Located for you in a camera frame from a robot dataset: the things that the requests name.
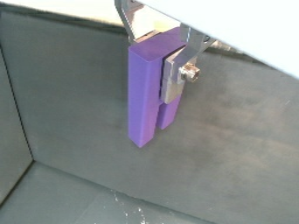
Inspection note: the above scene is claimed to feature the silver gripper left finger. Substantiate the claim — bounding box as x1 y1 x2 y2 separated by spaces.
115 0 159 45

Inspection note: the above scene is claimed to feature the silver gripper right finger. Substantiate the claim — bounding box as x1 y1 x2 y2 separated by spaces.
161 24 217 104

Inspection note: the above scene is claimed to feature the purple double-square block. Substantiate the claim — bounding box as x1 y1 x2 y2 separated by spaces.
127 27 185 148

